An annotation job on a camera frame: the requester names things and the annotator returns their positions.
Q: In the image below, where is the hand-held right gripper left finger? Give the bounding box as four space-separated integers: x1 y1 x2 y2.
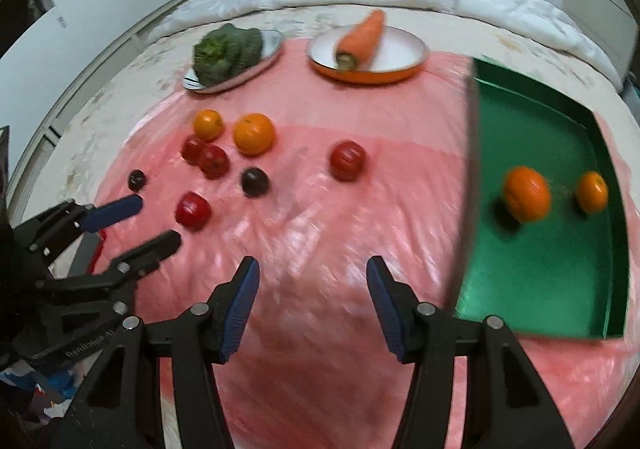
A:
50 256 261 449

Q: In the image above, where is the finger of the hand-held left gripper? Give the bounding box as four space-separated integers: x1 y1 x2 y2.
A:
15 194 144 257
37 230 182 302

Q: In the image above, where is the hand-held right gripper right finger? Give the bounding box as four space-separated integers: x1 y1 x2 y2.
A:
366 256 576 449

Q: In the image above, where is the red apple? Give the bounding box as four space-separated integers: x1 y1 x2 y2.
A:
329 140 367 182
181 134 205 166
174 192 212 231
200 145 231 180

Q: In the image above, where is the small orange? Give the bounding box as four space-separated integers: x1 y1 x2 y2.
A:
576 171 610 214
194 109 224 142

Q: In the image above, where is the large orange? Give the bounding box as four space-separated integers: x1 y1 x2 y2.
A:
502 166 552 224
233 113 276 156

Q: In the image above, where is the green metal tray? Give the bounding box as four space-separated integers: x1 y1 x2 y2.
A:
452 56 630 342

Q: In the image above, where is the pink plastic sheet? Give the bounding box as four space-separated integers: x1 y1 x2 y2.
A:
92 41 636 449

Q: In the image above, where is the floral bed sheet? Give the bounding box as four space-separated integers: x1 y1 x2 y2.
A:
10 4 640 240

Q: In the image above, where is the green broccoli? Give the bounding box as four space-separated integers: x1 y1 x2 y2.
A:
193 23 264 84

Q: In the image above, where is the white oval plate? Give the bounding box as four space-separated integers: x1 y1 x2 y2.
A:
183 29 286 94

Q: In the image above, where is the orange rimmed white plate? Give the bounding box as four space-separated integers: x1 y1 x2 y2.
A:
306 25 431 86

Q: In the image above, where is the orange carrot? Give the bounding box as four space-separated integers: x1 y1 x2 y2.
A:
335 9 386 72

